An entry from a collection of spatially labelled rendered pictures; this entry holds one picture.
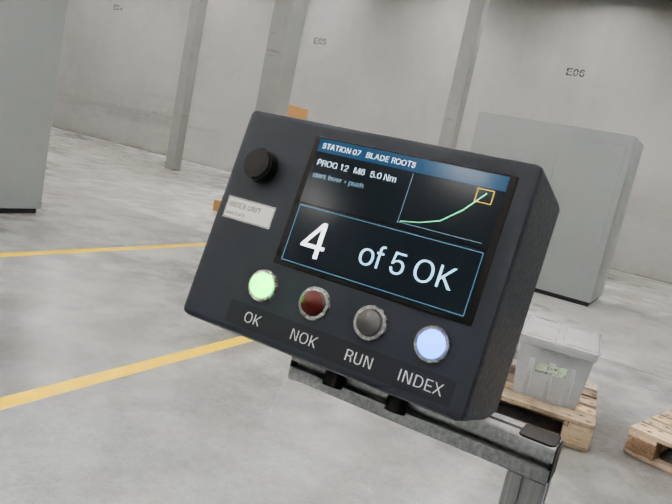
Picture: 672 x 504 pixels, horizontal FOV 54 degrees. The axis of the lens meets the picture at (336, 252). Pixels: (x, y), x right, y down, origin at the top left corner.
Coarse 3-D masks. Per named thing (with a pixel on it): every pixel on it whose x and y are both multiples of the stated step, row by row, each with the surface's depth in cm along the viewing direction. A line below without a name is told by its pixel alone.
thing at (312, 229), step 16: (304, 208) 54; (320, 208) 53; (304, 224) 53; (320, 224) 53; (336, 224) 52; (288, 240) 54; (304, 240) 53; (320, 240) 52; (336, 240) 52; (288, 256) 53; (304, 256) 53; (320, 256) 52; (336, 256) 51; (320, 272) 52
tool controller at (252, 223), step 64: (256, 128) 57; (320, 128) 55; (256, 192) 56; (320, 192) 53; (384, 192) 51; (448, 192) 49; (512, 192) 47; (256, 256) 55; (384, 256) 50; (448, 256) 48; (512, 256) 46; (256, 320) 53; (320, 320) 51; (448, 320) 47; (512, 320) 50; (384, 384) 48; (448, 384) 46
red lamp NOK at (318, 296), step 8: (312, 288) 52; (320, 288) 51; (304, 296) 51; (312, 296) 51; (320, 296) 51; (328, 296) 51; (304, 304) 51; (312, 304) 51; (320, 304) 50; (328, 304) 51; (304, 312) 51; (312, 312) 51; (320, 312) 51; (312, 320) 51
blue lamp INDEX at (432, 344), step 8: (424, 328) 47; (432, 328) 47; (440, 328) 47; (416, 336) 47; (424, 336) 46; (432, 336) 46; (440, 336) 46; (448, 336) 46; (416, 344) 47; (424, 344) 46; (432, 344) 46; (440, 344) 46; (448, 344) 46; (416, 352) 47; (424, 352) 46; (432, 352) 46; (440, 352) 46; (448, 352) 46; (424, 360) 47; (432, 360) 46; (440, 360) 46
